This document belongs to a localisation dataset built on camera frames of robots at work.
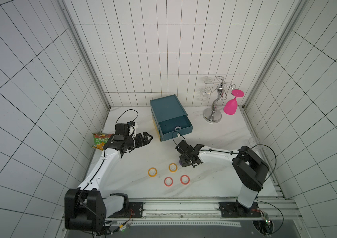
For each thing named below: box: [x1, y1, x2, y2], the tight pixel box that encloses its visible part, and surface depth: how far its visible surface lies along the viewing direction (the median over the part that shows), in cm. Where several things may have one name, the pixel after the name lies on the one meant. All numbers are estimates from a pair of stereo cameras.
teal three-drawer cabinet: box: [149, 94, 194, 142], surface depth 92 cm
